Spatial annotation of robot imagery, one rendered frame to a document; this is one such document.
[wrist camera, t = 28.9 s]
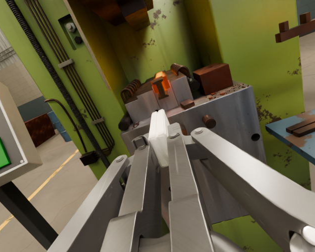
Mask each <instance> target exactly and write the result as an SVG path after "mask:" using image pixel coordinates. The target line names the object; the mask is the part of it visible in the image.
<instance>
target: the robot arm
mask: <svg viewBox="0 0 315 252"><path fill-rule="evenodd" d="M131 143H132V145H133V147H134V149H135V152H134V155H133V156H131V157H129V158H128V157H127V155H120V156H118V157H117V158H116V159H115V160H114V161H113V162H112V163H111V165H110V166H109V167H108V169H107V170H106V171H105V173H104V174H103V176H102V177H101V178H100V180H99V181H98V182H97V184H96V185H95V186H94V188H93V189H92V190H91V192H90V193H89V195H88V196H87V197H86V199H85V200H84V201H83V203H82V204H81V205H80V207H79V208H78V210H77V211H76V212H75V214H74V215H73V216H72V218H71V219H70V220H69V222H68V223H67V225H66V226H65V227H64V229H63V230H62V231H61V233H60V234H59V235H58V237H57V238H56V239H55V241H54V242H53V244H52V245H51V246H50V248H49V249H48V250H47V252H247V251H245V250H244V249H243V248H241V247H240V246H238V245H237V244H236V243H234V242H233V241H232V240H230V239H229V238H227V237H226V236H224V235H222V234H220V233H218V232H215V231H214V230H213V227H212V224H211V221H210V218H209V214H208V211H207V208H206V205H205V201H204V198H203V195H202V192H201V189H200V185H199V182H198V179H197V176H196V172H195V169H194V165H193V162H192V160H200V162H201V163H202V164H203V165H204V166H205V168H206V169H207V170H208V171H209V172H210V173H211V174H212V175H213V176H214V177H215V178H216V179H217V180H218V182H219V183H220V184H221V185H222V186H223V187H224V188H225V189H226V190H227V191H228V192H229V193H230V194H231V196H232V197H233V198H234V199H235V200H236V201H237V202H238V203H239V204H240V205H241V206H242V207H243V208H244V209H245V211H246V212H247V213H248V214H249V215H250V216H251V217H252V218H253V219H254V220H255V221H256V222H257V223H258V225H259V226H260V227H261V228H262V229H263V230H264V231H265V232H266V233H267V234H268V235H269V236H270V237H271V239H272V240H273V241H274V242H275V243H276V244H277V245H278V246H279V247H280V248H282V249H283V250H284V251H285V252H315V192H313V191H310V190H308V189H305V188H304V187H302V186H301V185H299V184H297V183H296V182H294V181H292V180H291V179H289V178H287V177H286V176H284V175H283V174H281V173H279V172H278V171H276V170H274V169H273V168H271V167H269V166H268V165H266V164H264V163H263V162H261V161H260V160H258V159H256V158H255V157H253V156H251V155H250V154H248V153H246V152H245V151H243V150H242V149H240V148H238V147H237V146H235V145H233V144H232V143H230V142H228V141H227V140H225V139H224V138H222V137H220V136H219V135H217V134H215V133H214V132H212V131H210V130H209V129H207V128H205V127H200V128H197V129H195V130H193V131H192V132H191V135H189V136H185V135H183V133H182V130H181V127H180V124H179V123H177V122H176V123H173V124H170V123H169V121H168V118H167V116H166V113H165V111H164V110H163V109H161V110H159V111H158V112H153V113H152V115H151V122H150V130H149V133H147V134H144V135H141V136H138V137H136V138H134V139H133V140H132V141H131ZM159 165H160V166H159ZM168 166H169V177H170V189H171V201H169V203H168V212H169V229H170V232H169V233H167V234H166V235H164V236H162V201H161V168H160V167H162V168H165V167H168ZM120 178H121V180H122V181H123V183H122V184H121V183H120Z"/></svg>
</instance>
